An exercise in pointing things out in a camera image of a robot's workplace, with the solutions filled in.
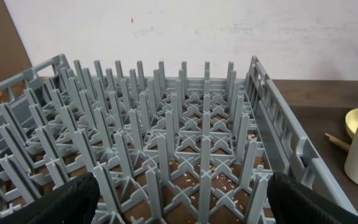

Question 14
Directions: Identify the wooden chopstick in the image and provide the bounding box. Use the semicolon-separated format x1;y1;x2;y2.
324;133;351;153

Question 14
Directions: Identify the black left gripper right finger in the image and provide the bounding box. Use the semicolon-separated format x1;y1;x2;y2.
267;172;358;224

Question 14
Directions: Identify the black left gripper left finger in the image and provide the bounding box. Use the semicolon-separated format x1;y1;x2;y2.
0;172;100;224

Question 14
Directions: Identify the grey plastic dish rack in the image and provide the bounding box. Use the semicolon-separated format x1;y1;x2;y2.
0;54;358;223

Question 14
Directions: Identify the yellow plastic plate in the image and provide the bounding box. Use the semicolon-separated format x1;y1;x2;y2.
345;108;358;139

